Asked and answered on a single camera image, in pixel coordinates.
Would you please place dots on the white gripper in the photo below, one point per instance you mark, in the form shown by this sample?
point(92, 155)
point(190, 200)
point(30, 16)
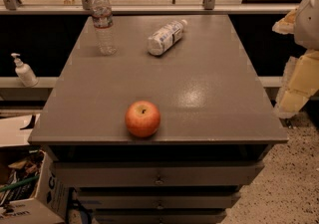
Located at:
point(308, 25)

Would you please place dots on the clear water bottle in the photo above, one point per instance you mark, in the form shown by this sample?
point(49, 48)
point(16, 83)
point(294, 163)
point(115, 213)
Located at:
point(102, 16)

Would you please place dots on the white labelled lying bottle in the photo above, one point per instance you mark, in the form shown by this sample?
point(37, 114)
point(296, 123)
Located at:
point(165, 37)

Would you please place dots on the white pump dispenser bottle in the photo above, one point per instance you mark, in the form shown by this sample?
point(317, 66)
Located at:
point(24, 72)

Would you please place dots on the grey drawer cabinet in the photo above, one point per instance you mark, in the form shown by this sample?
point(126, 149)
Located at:
point(216, 124)

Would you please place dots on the red apple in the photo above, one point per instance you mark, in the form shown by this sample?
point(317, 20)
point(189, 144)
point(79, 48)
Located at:
point(142, 119)

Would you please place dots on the white cardboard box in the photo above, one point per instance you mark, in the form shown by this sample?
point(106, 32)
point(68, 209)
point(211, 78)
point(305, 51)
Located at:
point(30, 191)

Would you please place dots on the green stick in box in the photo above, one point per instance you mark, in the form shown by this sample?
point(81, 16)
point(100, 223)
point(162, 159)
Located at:
point(19, 183)

